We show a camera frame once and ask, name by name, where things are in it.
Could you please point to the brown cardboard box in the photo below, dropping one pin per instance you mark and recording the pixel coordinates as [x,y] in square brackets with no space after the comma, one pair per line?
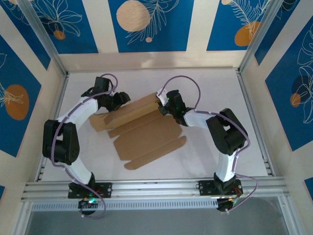
[146,137]

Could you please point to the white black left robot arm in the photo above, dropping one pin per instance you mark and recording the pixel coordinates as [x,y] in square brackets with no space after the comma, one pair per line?
[75,112]

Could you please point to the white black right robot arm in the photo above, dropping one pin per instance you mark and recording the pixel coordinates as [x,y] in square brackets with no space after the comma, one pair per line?
[198,120]

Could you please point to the aluminium mounting beam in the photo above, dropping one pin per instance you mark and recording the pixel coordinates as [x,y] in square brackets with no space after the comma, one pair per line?
[156,188]

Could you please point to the blue panel large orange circle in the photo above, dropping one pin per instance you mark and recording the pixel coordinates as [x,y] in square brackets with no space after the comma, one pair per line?
[29,127]

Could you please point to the blue panel fern orange circle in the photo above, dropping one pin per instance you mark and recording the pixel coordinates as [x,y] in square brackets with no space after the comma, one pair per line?
[225,24]

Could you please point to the aluminium table side rail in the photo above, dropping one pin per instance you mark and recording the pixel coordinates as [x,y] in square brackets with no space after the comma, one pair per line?
[259,132]
[52,127]

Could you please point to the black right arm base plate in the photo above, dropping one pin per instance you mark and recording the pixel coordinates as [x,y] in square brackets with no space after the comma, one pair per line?
[205,187]

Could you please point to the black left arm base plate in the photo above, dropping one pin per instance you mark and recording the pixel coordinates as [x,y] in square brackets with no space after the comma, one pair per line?
[105,189]

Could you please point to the aluminium corner post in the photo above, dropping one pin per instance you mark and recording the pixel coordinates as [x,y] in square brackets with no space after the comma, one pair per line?
[264,36]
[46,39]

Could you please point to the narrow blue wall panel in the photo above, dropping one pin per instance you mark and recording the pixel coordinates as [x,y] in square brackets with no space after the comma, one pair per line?
[276,44]
[36,46]

